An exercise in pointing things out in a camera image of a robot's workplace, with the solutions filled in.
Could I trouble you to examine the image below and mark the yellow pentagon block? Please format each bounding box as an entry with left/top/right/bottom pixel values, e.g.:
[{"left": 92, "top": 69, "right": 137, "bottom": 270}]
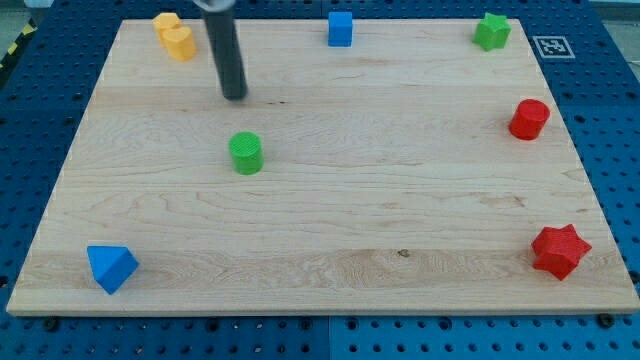
[{"left": 152, "top": 12, "right": 181, "bottom": 47}]

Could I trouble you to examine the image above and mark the green star block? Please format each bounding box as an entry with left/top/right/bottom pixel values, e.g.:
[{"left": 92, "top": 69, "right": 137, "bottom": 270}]
[{"left": 472, "top": 12, "right": 511, "bottom": 51}]

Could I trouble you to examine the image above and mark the green cylinder block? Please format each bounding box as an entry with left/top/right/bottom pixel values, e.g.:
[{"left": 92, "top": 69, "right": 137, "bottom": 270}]
[{"left": 228, "top": 132, "right": 264, "bottom": 175}]

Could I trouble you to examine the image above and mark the blue triangle block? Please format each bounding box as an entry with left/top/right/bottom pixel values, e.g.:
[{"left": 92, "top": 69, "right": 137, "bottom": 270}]
[{"left": 87, "top": 245, "right": 139, "bottom": 295}]

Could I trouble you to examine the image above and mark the red cylinder block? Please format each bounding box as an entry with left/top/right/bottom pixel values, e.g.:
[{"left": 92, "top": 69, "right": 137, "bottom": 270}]
[{"left": 508, "top": 99, "right": 551, "bottom": 140}]

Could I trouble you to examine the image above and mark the blue cube block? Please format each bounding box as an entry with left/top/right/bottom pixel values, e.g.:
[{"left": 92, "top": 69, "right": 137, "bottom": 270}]
[{"left": 328, "top": 11, "right": 353, "bottom": 47}]

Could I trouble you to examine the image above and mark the red star block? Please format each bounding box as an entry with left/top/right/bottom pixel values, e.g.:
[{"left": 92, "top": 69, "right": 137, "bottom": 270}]
[{"left": 531, "top": 224, "right": 592, "bottom": 281}]

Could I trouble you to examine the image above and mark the wooden board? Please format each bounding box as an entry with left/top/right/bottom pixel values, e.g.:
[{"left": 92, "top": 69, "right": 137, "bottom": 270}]
[{"left": 7, "top": 19, "right": 639, "bottom": 317}]

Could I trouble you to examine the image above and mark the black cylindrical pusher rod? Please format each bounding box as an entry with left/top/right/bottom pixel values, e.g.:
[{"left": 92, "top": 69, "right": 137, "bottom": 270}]
[{"left": 201, "top": 7, "right": 247, "bottom": 101}]

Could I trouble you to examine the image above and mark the yellow heart block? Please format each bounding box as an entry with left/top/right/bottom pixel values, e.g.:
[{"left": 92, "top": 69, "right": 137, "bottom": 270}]
[{"left": 163, "top": 26, "right": 197, "bottom": 62}]

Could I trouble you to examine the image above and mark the white fiducial marker tag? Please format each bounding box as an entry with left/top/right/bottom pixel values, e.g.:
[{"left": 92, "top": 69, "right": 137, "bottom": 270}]
[{"left": 532, "top": 35, "right": 575, "bottom": 59}]

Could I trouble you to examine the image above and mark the silver rod mount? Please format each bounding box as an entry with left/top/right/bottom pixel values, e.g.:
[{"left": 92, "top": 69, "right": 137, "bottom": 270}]
[{"left": 193, "top": 0, "right": 236, "bottom": 12}]

